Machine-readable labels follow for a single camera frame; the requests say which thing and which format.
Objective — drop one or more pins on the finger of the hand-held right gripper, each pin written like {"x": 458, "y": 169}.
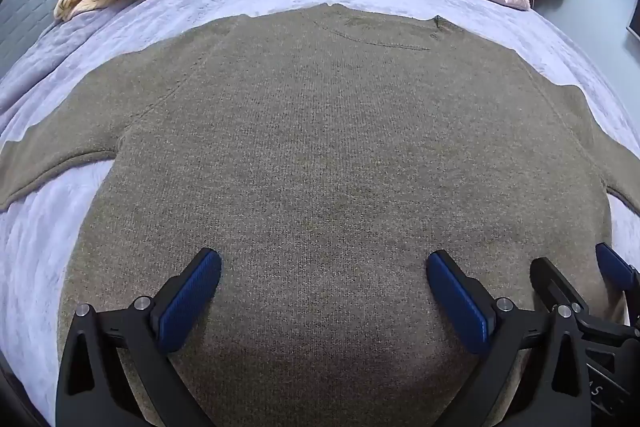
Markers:
{"x": 550, "y": 282}
{"x": 615, "y": 264}

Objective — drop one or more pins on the olive brown knit sweater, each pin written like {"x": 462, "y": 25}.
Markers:
{"x": 320, "y": 147}

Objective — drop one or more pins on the white framed flat television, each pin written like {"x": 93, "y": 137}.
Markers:
{"x": 635, "y": 27}

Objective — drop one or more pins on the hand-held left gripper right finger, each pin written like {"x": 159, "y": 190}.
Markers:
{"x": 457, "y": 302}

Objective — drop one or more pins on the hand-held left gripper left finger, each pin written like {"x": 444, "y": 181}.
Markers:
{"x": 192, "y": 302}

